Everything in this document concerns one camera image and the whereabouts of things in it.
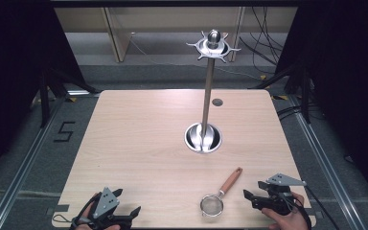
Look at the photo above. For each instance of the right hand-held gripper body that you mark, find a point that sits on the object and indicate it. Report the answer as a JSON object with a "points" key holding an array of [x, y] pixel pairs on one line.
{"points": [[284, 191]]}

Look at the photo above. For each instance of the person's right hand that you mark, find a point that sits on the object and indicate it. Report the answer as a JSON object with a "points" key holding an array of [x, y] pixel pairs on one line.
{"points": [[287, 222]]}

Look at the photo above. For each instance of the black metal stand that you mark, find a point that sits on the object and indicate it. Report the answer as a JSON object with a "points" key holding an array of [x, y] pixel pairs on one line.
{"points": [[304, 92], [44, 96]]}

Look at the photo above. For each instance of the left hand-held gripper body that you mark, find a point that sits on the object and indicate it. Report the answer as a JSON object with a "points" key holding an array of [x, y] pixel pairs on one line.
{"points": [[106, 202]]}

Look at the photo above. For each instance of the black curtain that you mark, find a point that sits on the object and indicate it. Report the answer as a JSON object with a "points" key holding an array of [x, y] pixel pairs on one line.
{"points": [[348, 80], [12, 64]]}

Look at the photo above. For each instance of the person's left hand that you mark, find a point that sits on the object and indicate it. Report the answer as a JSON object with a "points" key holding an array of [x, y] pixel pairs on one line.
{"points": [[91, 208]]}

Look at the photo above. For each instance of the light wooden cabinet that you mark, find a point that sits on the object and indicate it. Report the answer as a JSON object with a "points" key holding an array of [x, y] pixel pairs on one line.
{"points": [[159, 19]]}

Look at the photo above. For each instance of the metal utensil rack stand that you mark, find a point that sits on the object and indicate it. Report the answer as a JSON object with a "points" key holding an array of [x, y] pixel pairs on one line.
{"points": [[206, 96]]}

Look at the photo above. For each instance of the aluminium floor rail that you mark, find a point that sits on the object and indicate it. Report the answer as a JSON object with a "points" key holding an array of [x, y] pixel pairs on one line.
{"points": [[19, 179], [329, 166]]}

